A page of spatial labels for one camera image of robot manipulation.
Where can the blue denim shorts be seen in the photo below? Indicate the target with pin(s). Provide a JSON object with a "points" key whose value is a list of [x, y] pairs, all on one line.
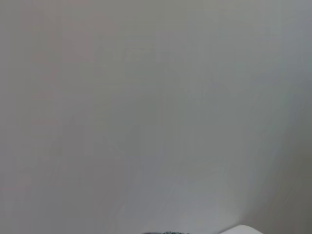
{"points": [[168, 233]]}

